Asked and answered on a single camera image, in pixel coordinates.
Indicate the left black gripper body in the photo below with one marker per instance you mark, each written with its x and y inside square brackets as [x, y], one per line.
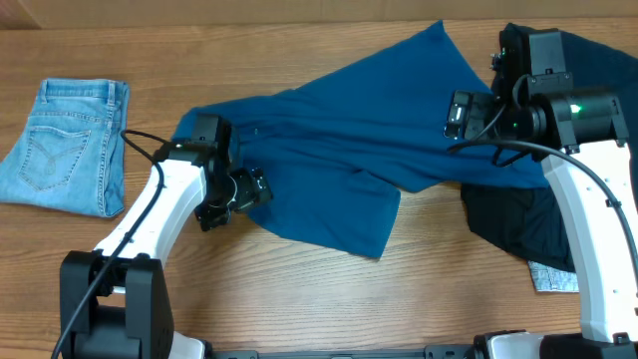
[214, 216]

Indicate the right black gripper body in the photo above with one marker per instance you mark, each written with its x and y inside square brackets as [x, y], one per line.
[475, 113]

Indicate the blue polo shirt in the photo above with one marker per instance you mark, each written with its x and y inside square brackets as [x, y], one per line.
[339, 151]

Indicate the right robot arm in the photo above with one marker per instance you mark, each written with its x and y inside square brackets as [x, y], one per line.
[580, 138]

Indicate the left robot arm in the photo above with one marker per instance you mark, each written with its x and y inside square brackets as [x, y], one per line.
[113, 299]

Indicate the dark navy shirt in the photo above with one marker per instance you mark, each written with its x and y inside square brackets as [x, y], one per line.
[527, 222]

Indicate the light grey denim garment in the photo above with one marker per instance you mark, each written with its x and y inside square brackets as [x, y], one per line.
[549, 279]

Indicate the folded light blue jeans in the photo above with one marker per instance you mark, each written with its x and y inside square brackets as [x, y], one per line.
[70, 156]

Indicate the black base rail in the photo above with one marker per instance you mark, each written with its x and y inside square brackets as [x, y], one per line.
[437, 351]

